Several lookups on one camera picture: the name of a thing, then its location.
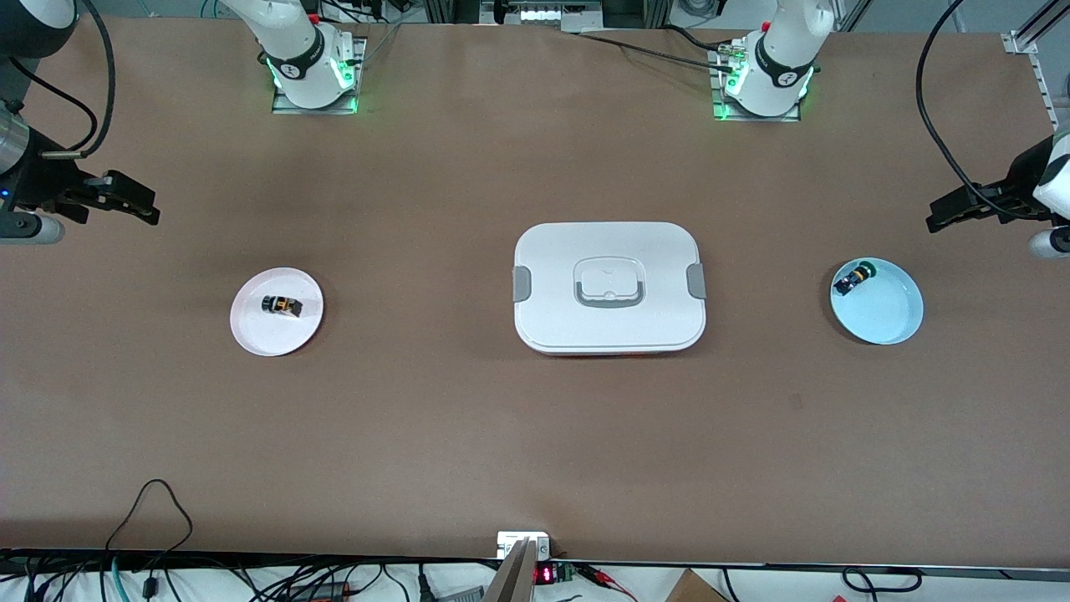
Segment small toy car, right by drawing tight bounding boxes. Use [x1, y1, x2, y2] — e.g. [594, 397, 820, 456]
[838, 261, 878, 296]

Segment light blue round plate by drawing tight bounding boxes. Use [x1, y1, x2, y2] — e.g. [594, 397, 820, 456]
[829, 258, 925, 346]

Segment pink round plate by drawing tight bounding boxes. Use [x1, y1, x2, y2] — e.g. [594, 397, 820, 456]
[230, 268, 325, 358]

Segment white lidded lunch box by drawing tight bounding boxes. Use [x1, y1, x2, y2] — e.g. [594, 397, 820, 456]
[512, 222, 708, 359]

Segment black power adapter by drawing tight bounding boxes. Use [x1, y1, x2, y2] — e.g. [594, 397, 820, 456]
[288, 580, 354, 602]

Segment brown cardboard piece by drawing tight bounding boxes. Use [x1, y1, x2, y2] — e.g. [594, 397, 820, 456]
[664, 569, 730, 602]

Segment small white device box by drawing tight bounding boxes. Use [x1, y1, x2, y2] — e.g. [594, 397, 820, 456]
[496, 531, 552, 560]

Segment short aluminium profile bar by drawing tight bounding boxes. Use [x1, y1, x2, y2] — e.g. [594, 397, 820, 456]
[482, 538, 538, 602]

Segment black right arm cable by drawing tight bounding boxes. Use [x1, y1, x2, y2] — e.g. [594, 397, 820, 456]
[7, 55, 99, 156]
[42, 0, 116, 160]

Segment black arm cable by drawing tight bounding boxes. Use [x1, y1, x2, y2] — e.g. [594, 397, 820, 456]
[42, 0, 116, 160]
[915, 0, 1056, 223]
[7, 55, 99, 156]

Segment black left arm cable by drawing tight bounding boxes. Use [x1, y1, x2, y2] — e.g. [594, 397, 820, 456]
[915, 0, 1056, 223]

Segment aluminium frame rail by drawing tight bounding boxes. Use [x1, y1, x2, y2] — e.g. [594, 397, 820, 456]
[1001, 0, 1070, 135]

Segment thin black base cable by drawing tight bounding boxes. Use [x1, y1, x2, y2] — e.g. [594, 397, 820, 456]
[575, 25, 738, 74]

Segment flat looped black cable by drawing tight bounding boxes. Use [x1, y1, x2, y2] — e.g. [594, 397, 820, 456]
[839, 567, 925, 594]

